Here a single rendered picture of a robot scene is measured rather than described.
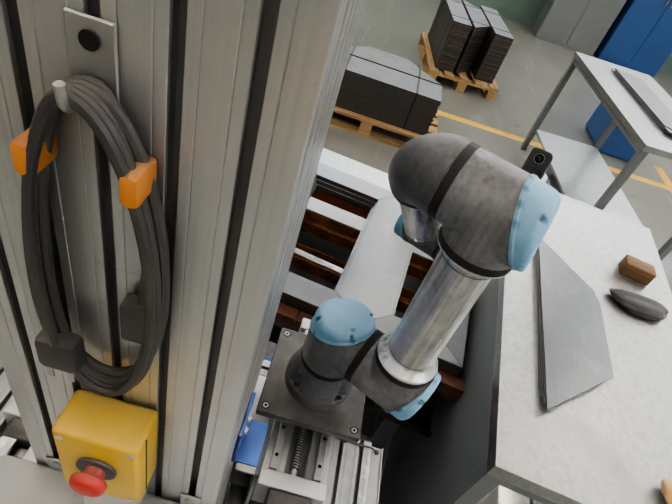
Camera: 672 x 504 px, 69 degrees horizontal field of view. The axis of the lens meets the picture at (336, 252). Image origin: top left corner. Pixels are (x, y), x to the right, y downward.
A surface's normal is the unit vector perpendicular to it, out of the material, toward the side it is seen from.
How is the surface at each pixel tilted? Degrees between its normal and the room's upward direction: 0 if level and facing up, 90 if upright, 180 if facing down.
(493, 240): 98
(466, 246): 90
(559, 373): 0
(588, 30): 90
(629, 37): 90
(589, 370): 0
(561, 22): 90
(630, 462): 0
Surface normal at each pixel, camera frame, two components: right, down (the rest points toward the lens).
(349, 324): 0.15, -0.77
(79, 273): -0.15, 0.65
